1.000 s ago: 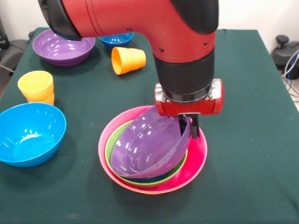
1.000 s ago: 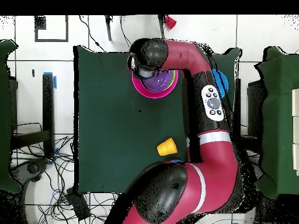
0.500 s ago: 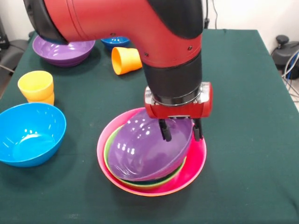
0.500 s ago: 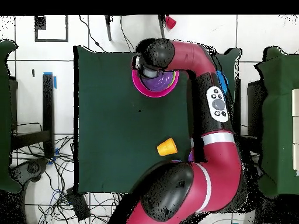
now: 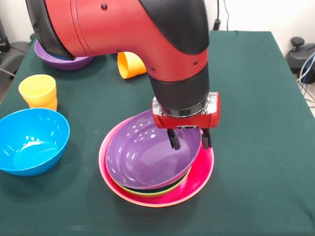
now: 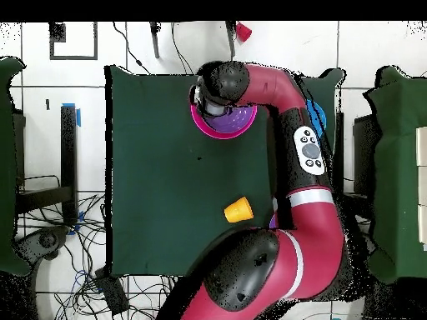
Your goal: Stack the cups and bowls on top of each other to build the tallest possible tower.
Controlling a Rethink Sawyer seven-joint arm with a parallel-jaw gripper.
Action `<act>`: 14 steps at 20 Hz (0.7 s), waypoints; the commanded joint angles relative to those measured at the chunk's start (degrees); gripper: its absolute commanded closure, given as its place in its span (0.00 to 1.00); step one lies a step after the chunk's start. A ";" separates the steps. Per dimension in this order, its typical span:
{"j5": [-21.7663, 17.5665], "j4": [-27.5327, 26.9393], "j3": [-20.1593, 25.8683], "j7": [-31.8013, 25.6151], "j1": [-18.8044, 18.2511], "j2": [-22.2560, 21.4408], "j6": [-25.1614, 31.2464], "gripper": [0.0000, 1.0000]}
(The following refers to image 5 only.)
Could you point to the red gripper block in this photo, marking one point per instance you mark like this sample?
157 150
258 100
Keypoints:
187 121

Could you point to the pink plastic bowl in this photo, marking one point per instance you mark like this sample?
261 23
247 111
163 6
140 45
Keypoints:
201 172

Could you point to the purple plastic bowl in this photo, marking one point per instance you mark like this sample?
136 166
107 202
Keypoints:
147 157
64 62

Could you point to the green plastic bowl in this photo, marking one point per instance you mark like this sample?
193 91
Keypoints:
160 194

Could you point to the orange plastic bowl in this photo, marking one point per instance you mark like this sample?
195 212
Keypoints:
155 206

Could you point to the orange plastic cup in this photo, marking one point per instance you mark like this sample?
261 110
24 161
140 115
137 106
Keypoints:
129 65

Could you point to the light blue plastic bowl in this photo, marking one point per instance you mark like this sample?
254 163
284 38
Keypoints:
32 142

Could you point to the yellow plastic cup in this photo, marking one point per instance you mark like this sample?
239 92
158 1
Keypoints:
38 92

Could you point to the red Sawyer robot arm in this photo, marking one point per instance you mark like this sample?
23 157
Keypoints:
123 29

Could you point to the dark green table cloth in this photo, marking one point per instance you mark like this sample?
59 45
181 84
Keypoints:
258 123

